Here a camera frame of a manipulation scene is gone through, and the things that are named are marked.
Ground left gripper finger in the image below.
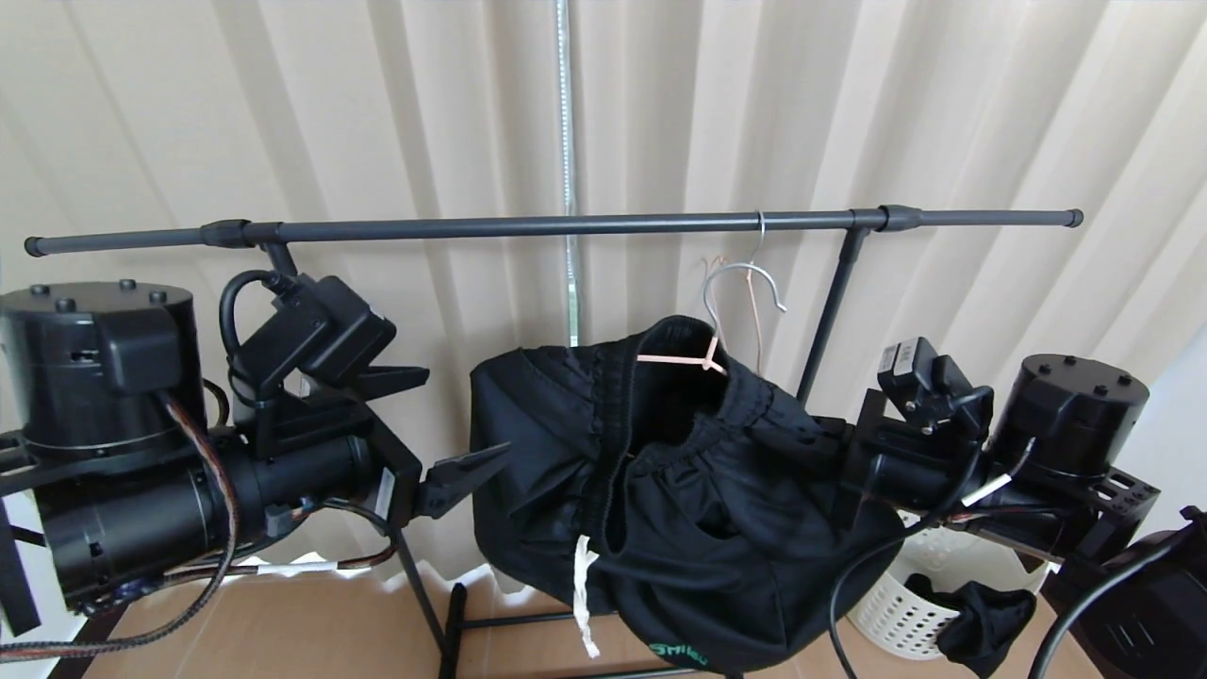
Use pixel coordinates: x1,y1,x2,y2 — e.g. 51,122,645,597
354,366,431,402
415,441,512,520

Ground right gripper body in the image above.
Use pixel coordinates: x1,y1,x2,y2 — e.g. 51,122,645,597
835,391,991,529

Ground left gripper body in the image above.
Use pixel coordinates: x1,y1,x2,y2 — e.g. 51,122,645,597
203,415,423,567

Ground black shorts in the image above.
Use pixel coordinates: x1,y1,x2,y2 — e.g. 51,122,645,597
469,315,906,675

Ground pink clothes hanger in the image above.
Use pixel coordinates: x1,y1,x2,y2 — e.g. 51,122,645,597
637,262,788,376
707,211,767,378

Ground white laundry basket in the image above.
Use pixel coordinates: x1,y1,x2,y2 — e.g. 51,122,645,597
846,514,1052,661

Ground black clothes rack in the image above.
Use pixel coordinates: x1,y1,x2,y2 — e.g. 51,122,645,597
24,204,1085,679

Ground black garment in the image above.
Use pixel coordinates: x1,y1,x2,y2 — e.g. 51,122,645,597
934,577,1038,679

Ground beige curtain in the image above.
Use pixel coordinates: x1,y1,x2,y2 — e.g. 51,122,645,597
0,0,1207,595

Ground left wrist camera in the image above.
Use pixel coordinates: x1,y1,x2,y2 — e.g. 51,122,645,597
229,273,399,455

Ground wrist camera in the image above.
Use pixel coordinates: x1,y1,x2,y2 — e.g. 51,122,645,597
229,273,399,455
877,338,996,444

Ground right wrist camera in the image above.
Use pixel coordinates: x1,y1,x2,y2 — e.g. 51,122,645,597
877,338,996,444

